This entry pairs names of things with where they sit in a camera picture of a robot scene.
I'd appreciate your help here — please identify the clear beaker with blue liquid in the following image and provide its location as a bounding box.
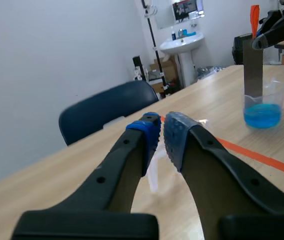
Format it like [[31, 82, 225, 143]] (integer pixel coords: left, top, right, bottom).
[[242, 76, 284, 130]]

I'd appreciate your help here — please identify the black pole stand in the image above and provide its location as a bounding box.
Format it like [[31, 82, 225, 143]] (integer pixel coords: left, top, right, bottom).
[[141, 0, 171, 97]]

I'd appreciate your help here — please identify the wall mirror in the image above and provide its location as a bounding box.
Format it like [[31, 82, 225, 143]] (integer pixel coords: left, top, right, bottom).
[[153, 0, 205, 31]]

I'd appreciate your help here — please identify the grey metal plate orange strip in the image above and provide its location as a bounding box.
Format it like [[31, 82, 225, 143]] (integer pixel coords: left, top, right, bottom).
[[242, 4, 265, 99]]

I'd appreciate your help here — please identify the dark blue chair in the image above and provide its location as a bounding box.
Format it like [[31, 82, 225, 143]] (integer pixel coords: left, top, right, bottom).
[[58, 80, 160, 147]]

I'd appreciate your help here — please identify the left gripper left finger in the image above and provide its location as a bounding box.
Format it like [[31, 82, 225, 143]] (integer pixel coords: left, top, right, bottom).
[[11, 112, 162, 240]]

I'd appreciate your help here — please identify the brown cardboard box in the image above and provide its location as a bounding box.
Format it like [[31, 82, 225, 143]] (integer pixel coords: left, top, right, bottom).
[[148, 55, 180, 94]]

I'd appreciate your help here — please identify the black case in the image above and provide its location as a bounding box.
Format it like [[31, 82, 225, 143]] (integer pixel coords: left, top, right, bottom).
[[231, 33, 254, 66]]

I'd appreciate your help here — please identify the white wash basin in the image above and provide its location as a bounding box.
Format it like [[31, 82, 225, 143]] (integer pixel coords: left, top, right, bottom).
[[159, 30, 205, 88]]

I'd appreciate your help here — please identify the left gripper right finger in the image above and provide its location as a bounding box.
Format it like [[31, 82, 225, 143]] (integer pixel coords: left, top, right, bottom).
[[162, 111, 284, 240]]

